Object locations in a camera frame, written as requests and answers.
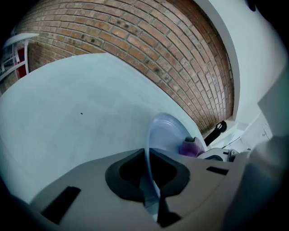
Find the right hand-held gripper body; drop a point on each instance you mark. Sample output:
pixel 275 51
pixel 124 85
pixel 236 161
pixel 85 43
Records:
pixel 223 154

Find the blue round bowl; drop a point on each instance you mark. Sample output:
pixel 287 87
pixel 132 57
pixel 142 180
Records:
pixel 167 135

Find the black office chair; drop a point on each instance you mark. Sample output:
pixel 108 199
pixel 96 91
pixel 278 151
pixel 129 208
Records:
pixel 220 126

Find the purple fleece cloth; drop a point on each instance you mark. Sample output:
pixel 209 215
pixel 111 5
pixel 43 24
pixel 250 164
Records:
pixel 189 149

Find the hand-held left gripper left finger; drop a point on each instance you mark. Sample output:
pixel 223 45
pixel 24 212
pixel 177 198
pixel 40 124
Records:
pixel 126 178

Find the red box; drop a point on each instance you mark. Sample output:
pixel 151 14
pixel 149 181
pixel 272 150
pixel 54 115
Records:
pixel 22 67

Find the white side table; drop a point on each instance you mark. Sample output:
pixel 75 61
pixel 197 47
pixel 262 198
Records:
pixel 20 37

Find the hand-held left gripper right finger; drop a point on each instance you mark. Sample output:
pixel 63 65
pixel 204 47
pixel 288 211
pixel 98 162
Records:
pixel 173 171

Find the white desk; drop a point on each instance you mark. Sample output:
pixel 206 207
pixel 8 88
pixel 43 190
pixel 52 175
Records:
pixel 255 135

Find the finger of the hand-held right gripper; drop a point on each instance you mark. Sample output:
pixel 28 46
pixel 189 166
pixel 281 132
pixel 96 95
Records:
pixel 189 139

